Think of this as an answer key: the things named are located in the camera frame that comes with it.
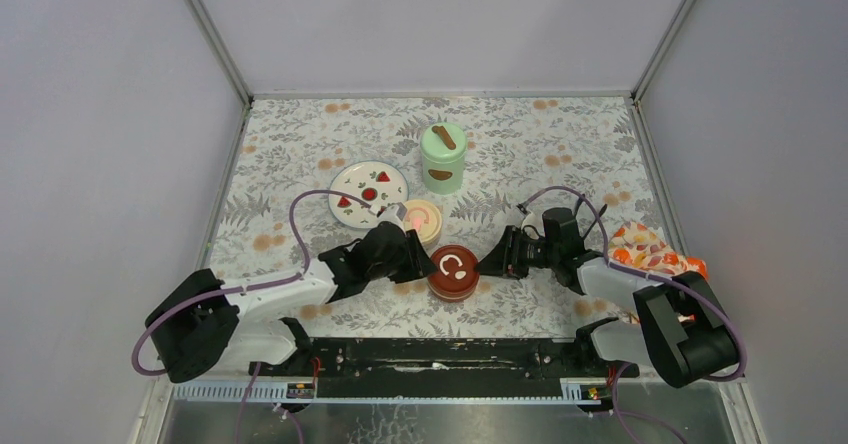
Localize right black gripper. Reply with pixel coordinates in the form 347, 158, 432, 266
474, 225, 559, 281

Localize red round lid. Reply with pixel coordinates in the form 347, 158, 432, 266
428, 245, 480, 292

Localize cream round lid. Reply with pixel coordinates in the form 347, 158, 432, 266
404, 199, 443, 239

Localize green cylindrical container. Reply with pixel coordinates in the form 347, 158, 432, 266
421, 147, 466, 195

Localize white plate with food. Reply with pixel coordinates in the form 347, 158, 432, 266
328, 161, 409, 230

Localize black tongs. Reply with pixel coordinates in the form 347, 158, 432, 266
573, 195, 608, 240

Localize green lid with handle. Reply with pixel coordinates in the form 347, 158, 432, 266
420, 122, 468, 164

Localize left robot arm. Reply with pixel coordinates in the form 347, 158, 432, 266
142, 221, 438, 383

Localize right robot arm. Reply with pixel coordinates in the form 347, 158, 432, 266
476, 207, 743, 388

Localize floral table mat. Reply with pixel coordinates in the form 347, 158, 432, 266
209, 97, 665, 338

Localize orange floral cloth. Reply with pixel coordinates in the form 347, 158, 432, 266
608, 221, 709, 279

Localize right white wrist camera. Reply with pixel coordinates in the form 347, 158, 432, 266
519, 210, 544, 239

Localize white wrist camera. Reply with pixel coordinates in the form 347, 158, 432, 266
519, 210, 544, 239
377, 203, 407, 229

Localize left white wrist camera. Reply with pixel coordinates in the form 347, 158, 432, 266
377, 203, 407, 229

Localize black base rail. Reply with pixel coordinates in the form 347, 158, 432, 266
249, 338, 624, 382

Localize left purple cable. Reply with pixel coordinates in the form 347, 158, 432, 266
131, 190, 392, 444

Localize purple cable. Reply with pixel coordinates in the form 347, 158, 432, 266
131, 190, 392, 444
520, 185, 749, 383

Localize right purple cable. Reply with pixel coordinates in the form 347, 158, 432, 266
520, 185, 749, 383

